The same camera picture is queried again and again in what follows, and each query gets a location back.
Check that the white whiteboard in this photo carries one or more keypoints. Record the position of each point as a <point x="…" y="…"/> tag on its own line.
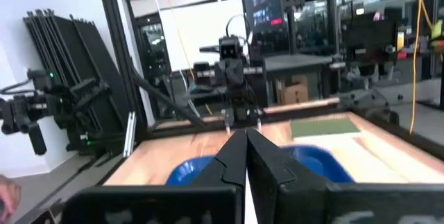
<point x="204" y="33"/>

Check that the green mat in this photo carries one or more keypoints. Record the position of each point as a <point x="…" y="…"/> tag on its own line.
<point x="322" y="127"/>

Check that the large black display screen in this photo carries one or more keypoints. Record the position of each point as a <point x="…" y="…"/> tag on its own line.
<point x="263" y="5"/>

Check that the brown cardboard box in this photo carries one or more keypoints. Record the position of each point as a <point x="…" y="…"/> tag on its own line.
<point x="294" y="94"/>

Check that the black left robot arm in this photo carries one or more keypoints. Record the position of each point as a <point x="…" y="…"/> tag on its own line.
<point x="236" y="88"/>

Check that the black table side rail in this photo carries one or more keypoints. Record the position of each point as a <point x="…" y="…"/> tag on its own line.
<point x="416" y="140"/>

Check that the silver aluminium extrusion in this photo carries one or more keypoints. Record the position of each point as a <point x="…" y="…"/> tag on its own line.
<point x="129" y="134"/>

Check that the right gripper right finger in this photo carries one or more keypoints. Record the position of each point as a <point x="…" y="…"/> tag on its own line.
<point x="277" y="196"/>

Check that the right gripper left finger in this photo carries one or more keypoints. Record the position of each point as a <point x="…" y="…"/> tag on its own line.
<point x="229" y="172"/>

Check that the black vertical frame post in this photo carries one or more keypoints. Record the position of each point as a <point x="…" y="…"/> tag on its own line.
<point x="118" y="43"/>

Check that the black diagonal frame strut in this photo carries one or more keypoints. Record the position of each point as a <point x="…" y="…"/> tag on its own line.
<point x="166" y="99"/>

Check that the black frame corner bracket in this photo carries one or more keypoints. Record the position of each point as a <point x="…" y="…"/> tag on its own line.
<point x="367" y="104"/>

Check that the grey desk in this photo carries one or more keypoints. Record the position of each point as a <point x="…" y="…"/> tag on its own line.
<point x="298" y="61"/>

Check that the stack of black panels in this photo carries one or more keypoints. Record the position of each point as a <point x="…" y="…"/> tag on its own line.
<point x="79" y="61"/>

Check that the yellow bottle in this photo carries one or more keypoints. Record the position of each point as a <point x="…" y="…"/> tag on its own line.
<point x="437" y="30"/>

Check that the blue plastic tray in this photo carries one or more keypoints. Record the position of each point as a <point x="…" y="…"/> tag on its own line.
<point x="312" y="161"/>

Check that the person's hand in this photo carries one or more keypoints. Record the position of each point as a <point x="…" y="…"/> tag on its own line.
<point x="8" y="196"/>

